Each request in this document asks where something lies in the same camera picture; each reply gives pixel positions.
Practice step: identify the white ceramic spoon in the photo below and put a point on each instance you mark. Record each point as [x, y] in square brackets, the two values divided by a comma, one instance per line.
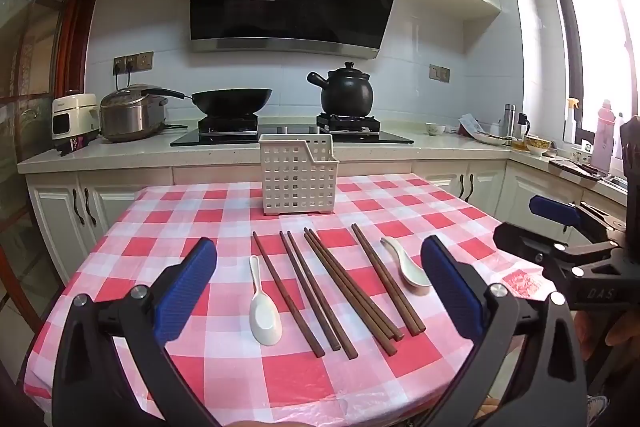
[265, 317]
[412, 274]

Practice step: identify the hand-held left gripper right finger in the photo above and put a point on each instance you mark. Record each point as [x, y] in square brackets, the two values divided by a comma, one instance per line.
[447, 292]

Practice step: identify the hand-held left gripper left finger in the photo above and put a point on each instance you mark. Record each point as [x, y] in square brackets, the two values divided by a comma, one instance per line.
[187, 287]

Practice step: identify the black wok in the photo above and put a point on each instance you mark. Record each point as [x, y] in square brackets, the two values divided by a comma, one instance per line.
[232, 99]

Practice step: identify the red white checked tablecloth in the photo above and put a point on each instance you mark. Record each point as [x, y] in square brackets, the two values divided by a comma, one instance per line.
[220, 217]

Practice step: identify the pink bottle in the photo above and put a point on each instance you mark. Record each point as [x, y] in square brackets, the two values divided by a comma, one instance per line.
[602, 137]

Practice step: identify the black clay pot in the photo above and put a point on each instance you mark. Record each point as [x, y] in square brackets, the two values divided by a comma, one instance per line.
[347, 94]

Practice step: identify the white sneaker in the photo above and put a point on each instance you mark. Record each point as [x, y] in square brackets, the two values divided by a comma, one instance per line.
[597, 409]

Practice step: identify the dark tray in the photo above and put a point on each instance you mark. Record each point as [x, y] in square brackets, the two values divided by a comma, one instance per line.
[575, 169]

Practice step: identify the silver pressure cooker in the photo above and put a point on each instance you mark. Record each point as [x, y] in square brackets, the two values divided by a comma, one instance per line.
[130, 114]

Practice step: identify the white kitchen counter unit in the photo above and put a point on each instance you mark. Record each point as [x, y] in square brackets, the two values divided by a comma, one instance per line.
[55, 217]

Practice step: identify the wooden framed glass door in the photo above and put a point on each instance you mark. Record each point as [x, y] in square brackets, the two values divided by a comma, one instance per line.
[30, 107]

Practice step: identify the white perforated plastic basket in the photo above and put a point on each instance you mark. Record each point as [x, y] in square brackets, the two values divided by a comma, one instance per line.
[295, 177]

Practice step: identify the person's right hand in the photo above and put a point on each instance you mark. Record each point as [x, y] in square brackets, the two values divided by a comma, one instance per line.
[620, 338]

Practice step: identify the black glass gas cooktop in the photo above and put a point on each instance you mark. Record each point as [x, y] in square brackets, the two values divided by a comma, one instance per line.
[220, 134]

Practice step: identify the patterned yellow bowl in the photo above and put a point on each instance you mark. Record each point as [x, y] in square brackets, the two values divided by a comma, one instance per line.
[536, 148]

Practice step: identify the dark framed window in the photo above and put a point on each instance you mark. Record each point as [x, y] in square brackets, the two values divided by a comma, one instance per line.
[600, 57]

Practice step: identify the clear spray bottle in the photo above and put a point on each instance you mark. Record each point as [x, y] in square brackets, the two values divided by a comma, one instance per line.
[571, 124]

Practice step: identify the small white bowl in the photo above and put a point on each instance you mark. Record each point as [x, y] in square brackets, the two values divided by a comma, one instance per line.
[434, 129]

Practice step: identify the black pink packet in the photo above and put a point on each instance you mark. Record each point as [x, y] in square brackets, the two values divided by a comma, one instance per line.
[72, 146]

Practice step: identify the white plate with paper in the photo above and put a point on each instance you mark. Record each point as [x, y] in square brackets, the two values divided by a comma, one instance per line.
[482, 134]

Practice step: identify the white rice cooker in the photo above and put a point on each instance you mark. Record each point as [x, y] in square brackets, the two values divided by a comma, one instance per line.
[75, 117]

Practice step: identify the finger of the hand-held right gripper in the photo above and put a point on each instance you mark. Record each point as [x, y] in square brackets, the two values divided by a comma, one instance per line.
[550, 207]
[520, 239]

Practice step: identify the gold double wall socket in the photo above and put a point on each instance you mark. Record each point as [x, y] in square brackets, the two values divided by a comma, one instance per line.
[439, 73]

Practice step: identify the steel thermos flask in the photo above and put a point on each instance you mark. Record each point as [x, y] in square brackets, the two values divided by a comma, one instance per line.
[509, 122]

